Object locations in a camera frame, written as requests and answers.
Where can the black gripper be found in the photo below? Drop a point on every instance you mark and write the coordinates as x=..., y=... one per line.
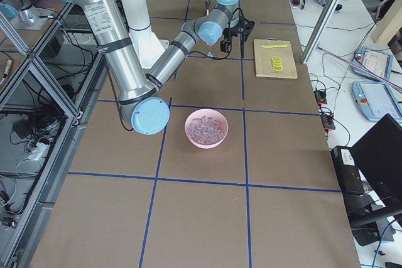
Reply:
x=242, y=27

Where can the steel jigger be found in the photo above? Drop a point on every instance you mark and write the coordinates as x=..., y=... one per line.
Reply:
x=207, y=7

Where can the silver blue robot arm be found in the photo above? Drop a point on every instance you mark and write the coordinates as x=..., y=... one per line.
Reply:
x=140, y=64

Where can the clear wine glass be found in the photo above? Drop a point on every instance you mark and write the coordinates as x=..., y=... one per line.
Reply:
x=210, y=55

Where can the clear ice cubes pile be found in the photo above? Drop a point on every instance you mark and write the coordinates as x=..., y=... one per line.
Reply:
x=205, y=131

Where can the yellow plastic knife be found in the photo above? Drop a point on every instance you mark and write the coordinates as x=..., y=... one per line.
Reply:
x=274, y=46

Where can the bamboo cutting board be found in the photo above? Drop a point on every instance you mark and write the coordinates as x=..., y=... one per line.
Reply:
x=262, y=60

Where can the lemon slice stack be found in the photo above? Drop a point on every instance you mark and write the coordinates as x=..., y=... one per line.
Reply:
x=276, y=63

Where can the pink bowl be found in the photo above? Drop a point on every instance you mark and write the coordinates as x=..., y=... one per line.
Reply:
x=223, y=124

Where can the far teach pendant tablet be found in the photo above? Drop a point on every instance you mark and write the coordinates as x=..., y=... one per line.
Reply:
x=377, y=62

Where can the teach pendant tablet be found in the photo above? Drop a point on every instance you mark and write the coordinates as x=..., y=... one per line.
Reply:
x=375, y=100
x=377, y=62

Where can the near teach pendant tablet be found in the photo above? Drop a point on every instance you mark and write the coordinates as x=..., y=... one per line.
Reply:
x=375, y=100

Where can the black box device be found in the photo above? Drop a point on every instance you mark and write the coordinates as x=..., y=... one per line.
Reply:
x=347, y=172

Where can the black monitor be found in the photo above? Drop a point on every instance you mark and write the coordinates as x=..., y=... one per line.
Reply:
x=377, y=154

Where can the white pedestal column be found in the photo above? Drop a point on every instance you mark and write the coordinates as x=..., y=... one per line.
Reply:
x=147, y=45

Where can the aluminium frame post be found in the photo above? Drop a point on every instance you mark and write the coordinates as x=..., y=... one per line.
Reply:
x=319, y=28

